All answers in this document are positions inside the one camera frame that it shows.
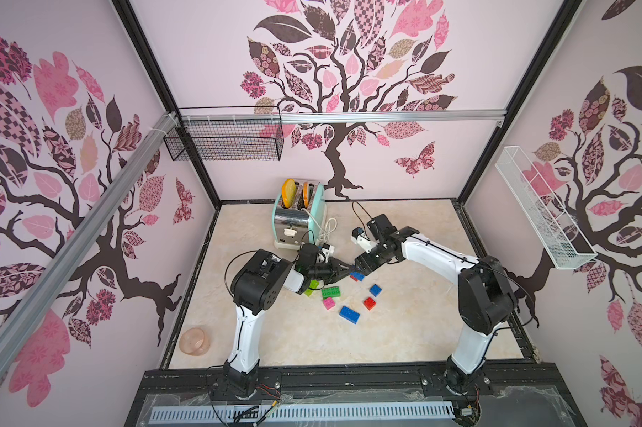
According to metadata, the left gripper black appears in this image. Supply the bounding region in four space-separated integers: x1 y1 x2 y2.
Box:
307 257 353 286

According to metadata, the red lego brick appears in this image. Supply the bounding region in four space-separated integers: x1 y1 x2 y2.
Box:
363 297 377 311

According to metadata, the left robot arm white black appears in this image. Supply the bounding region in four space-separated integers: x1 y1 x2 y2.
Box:
224 243 356 399

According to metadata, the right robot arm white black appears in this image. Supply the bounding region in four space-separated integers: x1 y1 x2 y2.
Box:
351 215 518 396

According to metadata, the lime green lego brick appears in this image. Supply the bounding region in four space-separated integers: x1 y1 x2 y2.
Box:
304 280 319 296

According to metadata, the pink lego brick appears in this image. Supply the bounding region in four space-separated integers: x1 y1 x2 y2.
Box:
323 297 335 310

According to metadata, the small blue lego brick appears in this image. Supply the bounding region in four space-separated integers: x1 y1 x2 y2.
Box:
369 284 382 297

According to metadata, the mint green toaster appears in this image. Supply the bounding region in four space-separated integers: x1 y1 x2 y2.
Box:
271 179 327 250

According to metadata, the brown toast slice right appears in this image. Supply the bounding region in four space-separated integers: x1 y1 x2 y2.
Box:
298 181 315 209

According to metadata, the yellow toast slice left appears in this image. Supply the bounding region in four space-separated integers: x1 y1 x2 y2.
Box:
281 179 297 208

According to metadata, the pink translucent bowl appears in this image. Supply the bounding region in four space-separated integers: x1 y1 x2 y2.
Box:
179 327 211 356

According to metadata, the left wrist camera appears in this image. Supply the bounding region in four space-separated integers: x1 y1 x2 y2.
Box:
320 243 335 257

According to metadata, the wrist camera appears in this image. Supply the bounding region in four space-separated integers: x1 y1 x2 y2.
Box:
320 243 335 257
351 227 375 253

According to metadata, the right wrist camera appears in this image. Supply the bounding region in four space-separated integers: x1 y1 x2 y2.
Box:
351 227 375 253

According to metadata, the white cable duct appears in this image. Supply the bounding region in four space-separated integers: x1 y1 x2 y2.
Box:
148 401 455 426

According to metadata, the black wire basket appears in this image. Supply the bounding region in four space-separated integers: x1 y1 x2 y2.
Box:
164 104 285 161

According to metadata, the white wire basket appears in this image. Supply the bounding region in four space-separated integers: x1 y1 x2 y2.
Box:
495 146 598 270

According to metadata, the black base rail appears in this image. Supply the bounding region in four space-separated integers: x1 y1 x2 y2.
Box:
125 360 585 426

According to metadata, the aluminium rail left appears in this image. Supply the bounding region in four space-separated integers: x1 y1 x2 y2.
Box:
0 111 179 407

